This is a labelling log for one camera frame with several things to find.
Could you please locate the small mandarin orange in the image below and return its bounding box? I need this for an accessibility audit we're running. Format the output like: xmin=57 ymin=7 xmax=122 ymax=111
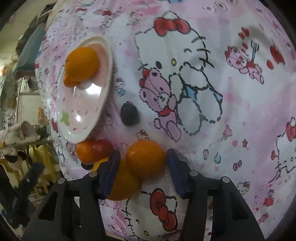
xmin=63 ymin=74 xmax=81 ymax=87

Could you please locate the dark plum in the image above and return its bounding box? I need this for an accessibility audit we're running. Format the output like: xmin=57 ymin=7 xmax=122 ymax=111
xmin=120 ymin=101 xmax=140 ymax=126

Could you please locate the pink white plate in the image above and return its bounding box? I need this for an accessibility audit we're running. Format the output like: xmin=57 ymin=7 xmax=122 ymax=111
xmin=56 ymin=35 xmax=113 ymax=144

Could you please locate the blue pillow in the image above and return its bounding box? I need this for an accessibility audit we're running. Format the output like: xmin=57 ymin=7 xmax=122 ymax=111
xmin=13 ymin=23 xmax=46 ymax=80

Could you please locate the pink cartoon bedsheet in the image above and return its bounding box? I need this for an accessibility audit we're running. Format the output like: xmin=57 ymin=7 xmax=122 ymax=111
xmin=35 ymin=1 xmax=295 ymax=240

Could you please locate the plush toy on rack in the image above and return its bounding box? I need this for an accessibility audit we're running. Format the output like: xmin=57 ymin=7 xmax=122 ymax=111
xmin=1 ymin=121 xmax=40 ymax=171

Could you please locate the large orange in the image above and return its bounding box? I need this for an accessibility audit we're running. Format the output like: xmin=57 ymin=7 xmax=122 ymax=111
xmin=65 ymin=47 xmax=100 ymax=83

